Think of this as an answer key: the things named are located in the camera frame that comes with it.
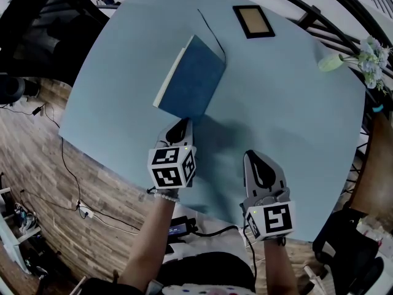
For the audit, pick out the thin black ribbon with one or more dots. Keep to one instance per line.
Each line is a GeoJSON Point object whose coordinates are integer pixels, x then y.
{"type": "Point", "coordinates": [215, 37]}

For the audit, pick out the person's right forearm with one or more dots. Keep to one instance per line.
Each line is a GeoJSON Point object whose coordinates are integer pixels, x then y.
{"type": "Point", "coordinates": [281, 267]}

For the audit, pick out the black power adapter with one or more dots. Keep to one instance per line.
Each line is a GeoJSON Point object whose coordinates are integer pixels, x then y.
{"type": "Point", "coordinates": [37, 110]}

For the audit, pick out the brown wooden cabinet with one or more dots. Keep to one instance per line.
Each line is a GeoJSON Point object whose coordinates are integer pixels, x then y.
{"type": "Point", "coordinates": [377, 167]}

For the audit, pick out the blue notebook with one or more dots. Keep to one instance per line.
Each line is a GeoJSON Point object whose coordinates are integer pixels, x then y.
{"type": "Point", "coordinates": [192, 78]}

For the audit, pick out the black office chair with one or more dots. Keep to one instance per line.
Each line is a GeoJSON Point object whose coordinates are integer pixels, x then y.
{"type": "Point", "coordinates": [350, 257]}

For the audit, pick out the person's left forearm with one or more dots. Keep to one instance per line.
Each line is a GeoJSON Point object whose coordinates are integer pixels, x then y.
{"type": "Point", "coordinates": [147, 244]}

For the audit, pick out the pale green vase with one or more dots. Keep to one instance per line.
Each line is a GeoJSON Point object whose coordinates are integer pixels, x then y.
{"type": "Point", "coordinates": [329, 63]}

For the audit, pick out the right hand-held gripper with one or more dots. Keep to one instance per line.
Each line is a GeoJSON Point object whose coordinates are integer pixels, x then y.
{"type": "Point", "coordinates": [271, 218]}

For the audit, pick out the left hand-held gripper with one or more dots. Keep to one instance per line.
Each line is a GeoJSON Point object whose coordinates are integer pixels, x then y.
{"type": "Point", "coordinates": [167, 167]}

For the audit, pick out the white shelf unit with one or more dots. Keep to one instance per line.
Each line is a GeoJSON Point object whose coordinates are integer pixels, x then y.
{"type": "Point", "coordinates": [13, 235]}

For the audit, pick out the black armchair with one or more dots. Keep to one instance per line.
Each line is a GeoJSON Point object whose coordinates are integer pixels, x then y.
{"type": "Point", "coordinates": [46, 26]}

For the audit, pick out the black battery pack with display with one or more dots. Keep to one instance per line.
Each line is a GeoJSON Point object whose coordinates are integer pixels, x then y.
{"type": "Point", "coordinates": [181, 225]}

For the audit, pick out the black picture frame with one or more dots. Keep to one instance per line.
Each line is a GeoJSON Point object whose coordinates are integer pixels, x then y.
{"type": "Point", "coordinates": [253, 21]}

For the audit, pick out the pale blue flower bunch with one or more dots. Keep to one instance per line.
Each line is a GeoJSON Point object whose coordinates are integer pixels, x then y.
{"type": "Point", "coordinates": [373, 61]}

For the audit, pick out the white power strip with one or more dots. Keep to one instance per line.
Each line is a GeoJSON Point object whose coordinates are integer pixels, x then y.
{"type": "Point", "coordinates": [86, 211]}

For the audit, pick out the person's white shirt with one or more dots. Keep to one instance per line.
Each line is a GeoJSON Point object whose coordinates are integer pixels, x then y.
{"type": "Point", "coordinates": [212, 241]}

